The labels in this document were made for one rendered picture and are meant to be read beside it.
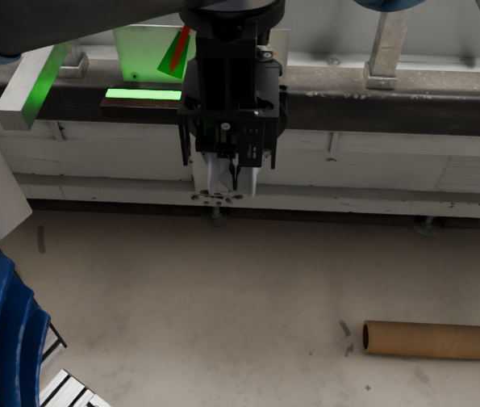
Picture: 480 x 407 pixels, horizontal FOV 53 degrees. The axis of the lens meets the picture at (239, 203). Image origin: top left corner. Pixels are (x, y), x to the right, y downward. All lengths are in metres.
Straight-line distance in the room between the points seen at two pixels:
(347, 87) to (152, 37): 0.31
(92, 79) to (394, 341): 0.89
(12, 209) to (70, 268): 1.10
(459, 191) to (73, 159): 1.06
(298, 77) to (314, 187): 0.59
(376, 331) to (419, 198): 0.39
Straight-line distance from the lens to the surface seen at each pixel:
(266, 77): 0.37
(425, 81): 0.86
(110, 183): 1.40
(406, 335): 1.27
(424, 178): 1.39
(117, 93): 0.80
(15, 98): 0.60
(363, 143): 0.94
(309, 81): 0.81
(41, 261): 1.51
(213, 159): 0.42
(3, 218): 0.37
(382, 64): 0.80
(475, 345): 1.33
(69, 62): 0.84
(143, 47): 0.78
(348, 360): 1.30
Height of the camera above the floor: 1.18
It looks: 51 degrees down
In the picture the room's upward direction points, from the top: straight up
